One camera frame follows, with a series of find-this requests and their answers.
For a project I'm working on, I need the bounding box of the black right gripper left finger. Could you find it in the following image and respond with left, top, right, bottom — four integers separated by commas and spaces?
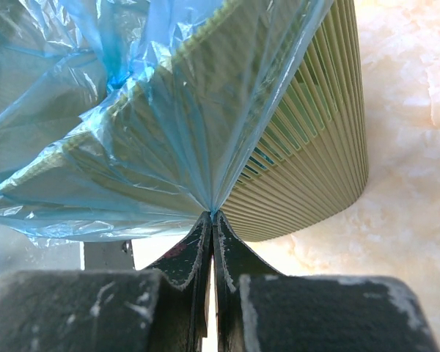
0, 212, 212, 351

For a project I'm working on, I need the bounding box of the blue plastic trash bag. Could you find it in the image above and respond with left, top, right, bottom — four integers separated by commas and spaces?
0, 1, 331, 243

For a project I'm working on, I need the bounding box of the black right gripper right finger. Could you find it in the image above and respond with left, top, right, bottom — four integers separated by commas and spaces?
213, 213, 439, 351

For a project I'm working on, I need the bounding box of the olive green plastic trash bin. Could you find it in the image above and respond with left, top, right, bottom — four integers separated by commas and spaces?
204, 1, 368, 241

